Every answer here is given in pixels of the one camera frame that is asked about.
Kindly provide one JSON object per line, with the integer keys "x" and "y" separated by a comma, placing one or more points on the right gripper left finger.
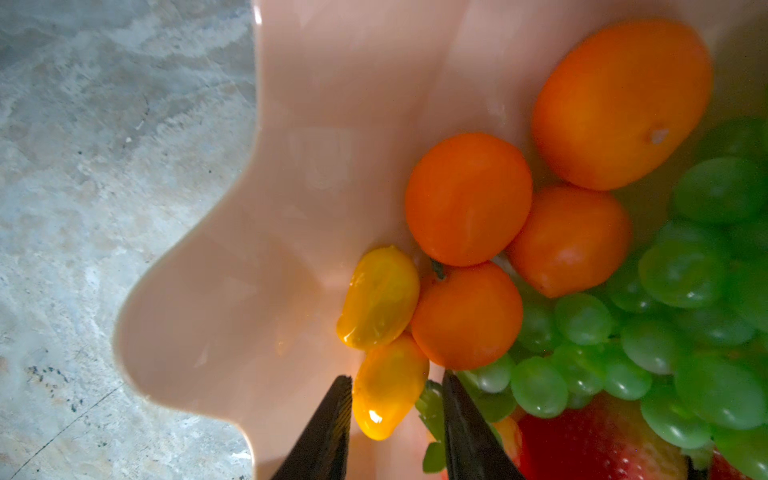
{"x": 321, "y": 451}

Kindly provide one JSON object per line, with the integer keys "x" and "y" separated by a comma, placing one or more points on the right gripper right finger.
{"x": 472, "y": 450}

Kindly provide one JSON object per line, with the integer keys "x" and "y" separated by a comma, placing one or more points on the yellow fake kumquat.
{"x": 380, "y": 301}
{"x": 389, "y": 381}

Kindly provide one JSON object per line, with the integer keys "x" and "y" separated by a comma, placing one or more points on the orange fake tangerine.
{"x": 573, "y": 239}
{"x": 622, "y": 101}
{"x": 467, "y": 198}
{"x": 469, "y": 319}

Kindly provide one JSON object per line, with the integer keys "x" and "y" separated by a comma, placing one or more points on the red fake strawberry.
{"x": 721, "y": 469}
{"x": 607, "y": 439}

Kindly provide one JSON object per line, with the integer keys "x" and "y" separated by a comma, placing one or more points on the pink scalloped fruit bowl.
{"x": 237, "y": 321}

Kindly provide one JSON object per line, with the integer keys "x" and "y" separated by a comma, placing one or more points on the green fake grape bunch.
{"x": 680, "y": 326}

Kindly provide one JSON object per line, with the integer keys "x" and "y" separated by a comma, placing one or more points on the pale fake strawberry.
{"x": 511, "y": 438}

